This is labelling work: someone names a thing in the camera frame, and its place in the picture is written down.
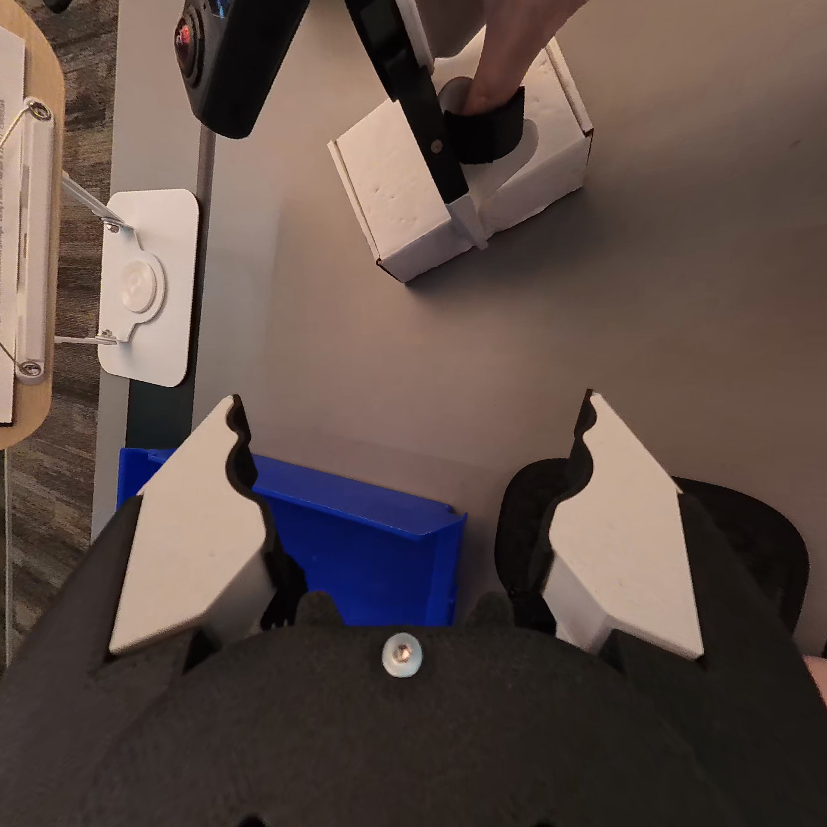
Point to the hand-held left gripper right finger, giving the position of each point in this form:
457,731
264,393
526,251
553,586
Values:
620,549

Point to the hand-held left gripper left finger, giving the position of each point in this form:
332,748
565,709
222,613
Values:
194,549

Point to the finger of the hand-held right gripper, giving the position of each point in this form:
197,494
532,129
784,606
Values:
466,219

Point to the white cardboard box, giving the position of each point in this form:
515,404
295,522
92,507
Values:
400,194

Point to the blue plastic bin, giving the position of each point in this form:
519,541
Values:
362,549

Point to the person's right hand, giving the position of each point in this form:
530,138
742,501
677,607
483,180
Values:
510,51

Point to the black mesh chair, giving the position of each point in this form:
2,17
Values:
743,536

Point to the metal stand rod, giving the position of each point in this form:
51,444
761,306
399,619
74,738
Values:
84,338
90,201

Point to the white stand base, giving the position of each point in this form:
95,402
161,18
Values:
174,291

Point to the wooden clipboard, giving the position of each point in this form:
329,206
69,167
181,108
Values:
55,129

